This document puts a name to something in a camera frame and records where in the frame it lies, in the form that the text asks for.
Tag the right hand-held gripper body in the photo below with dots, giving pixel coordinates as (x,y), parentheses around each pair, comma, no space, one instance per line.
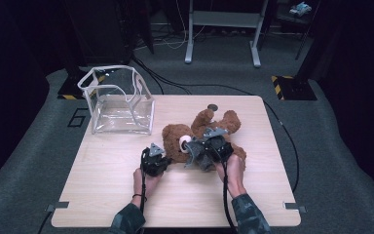
(219,149)

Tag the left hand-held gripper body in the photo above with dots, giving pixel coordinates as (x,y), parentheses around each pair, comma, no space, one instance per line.
(152,164)

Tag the white metal stand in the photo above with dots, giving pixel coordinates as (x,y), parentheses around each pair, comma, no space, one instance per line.
(224,19)

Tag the dark shelf cart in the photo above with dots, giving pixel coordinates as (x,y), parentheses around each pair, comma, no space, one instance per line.
(285,19)

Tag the black base yellow striped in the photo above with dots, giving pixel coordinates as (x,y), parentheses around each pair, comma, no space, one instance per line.
(74,89)
(297,89)

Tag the clear plastic bag white trim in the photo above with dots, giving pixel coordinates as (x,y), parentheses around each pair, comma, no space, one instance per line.
(123,117)

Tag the brown teddy bear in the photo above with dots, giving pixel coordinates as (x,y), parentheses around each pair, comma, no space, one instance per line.
(172,143)

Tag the black cabinet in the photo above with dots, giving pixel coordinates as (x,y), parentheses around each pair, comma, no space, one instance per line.
(104,32)

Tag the person's left hand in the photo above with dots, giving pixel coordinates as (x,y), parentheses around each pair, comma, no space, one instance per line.
(144,185)

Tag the person's right hand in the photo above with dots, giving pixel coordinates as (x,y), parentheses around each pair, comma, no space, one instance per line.
(237,175)

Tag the grey metal table bracket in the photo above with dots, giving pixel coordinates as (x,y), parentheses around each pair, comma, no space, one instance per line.
(58,205)
(293,206)

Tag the blue and white packet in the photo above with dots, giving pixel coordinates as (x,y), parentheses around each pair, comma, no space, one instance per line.
(300,9)

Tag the black wristband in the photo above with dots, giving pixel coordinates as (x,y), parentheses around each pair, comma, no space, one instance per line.
(138,195)

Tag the dark curtain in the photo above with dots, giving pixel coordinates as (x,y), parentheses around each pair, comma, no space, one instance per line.
(9,81)
(363,97)

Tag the grey towel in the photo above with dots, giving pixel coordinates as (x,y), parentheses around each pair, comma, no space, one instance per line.
(198,156)

